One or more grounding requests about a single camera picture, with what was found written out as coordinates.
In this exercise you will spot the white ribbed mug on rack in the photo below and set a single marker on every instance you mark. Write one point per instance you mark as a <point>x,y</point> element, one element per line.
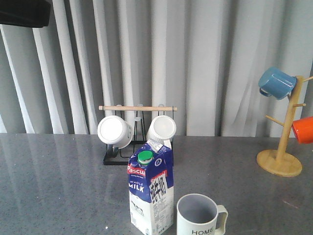
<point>162,129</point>

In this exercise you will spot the blue mug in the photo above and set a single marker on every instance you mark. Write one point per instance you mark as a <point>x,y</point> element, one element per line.
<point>276,83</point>

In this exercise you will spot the white smooth mug on rack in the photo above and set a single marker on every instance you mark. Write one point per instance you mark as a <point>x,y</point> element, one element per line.
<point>113,130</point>

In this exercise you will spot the wooden mug tree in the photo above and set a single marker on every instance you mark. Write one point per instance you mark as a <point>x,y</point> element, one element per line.
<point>279,162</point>

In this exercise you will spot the blue white milk carton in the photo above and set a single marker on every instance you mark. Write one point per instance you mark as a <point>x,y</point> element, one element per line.
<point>151,188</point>

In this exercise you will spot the white HOME mug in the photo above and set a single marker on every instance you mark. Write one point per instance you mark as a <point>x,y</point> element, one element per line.
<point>198,214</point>

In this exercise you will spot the black wire mug rack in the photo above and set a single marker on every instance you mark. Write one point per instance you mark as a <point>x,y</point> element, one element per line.
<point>136,118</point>

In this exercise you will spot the orange mug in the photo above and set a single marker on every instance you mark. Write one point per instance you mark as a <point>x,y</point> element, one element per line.
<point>303,130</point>

